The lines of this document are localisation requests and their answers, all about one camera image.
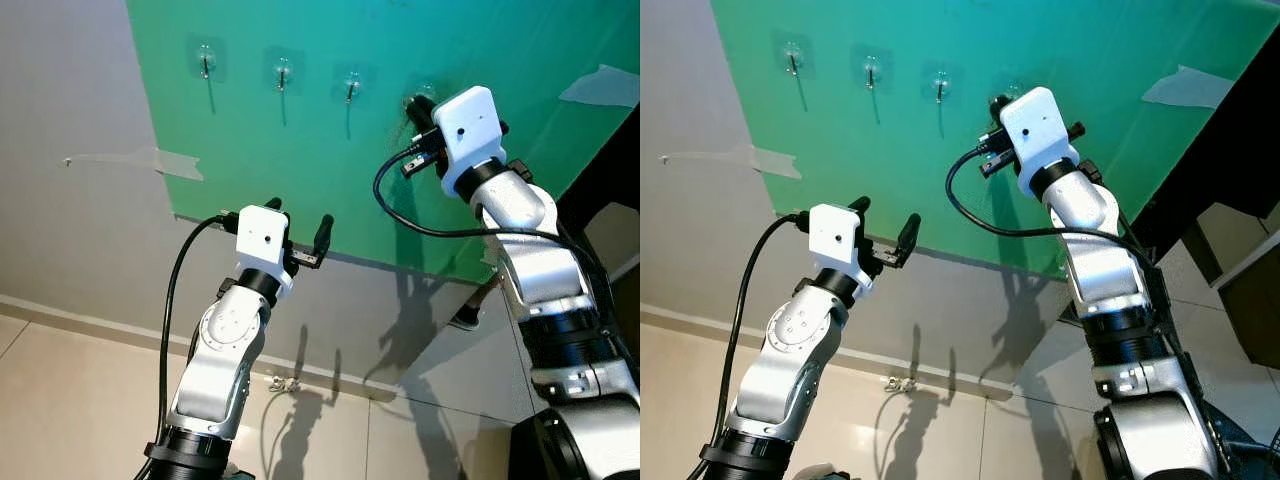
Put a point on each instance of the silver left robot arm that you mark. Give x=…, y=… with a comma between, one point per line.
x=790, y=350
x=225, y=350

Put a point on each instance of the clear tape strip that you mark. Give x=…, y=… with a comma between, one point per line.
x=600, y=88
x=740, y=162
x=150, y=163
x=1190, y=88

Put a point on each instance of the black wooden shelf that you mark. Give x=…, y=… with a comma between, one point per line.
x=610, y=170
x=1230, y=180

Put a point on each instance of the small white baseboard fitting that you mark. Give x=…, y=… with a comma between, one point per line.
x=904, y=383
x=285, y=383

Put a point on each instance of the clear adhesive wall hook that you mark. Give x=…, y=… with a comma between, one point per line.
x=792, y=60
x=940, y=87
x=871, y=70
x=1014, y=88
x=351, y=88
x=205, y=62
x=283, y=72
x=427, y=86

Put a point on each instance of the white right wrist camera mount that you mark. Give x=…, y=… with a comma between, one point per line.
x=1040, y=130
x=470, y=130

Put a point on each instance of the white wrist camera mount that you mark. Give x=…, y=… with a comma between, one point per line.
x=835, y=240
x=262, y=240
x=1040, y=130
x=470, y=130

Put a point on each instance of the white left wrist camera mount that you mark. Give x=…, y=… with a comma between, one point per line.
x=262, y=240
x=835, y=240

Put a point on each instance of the green plastic wall sheet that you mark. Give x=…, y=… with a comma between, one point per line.
x=300, y=150
x=900, y=150

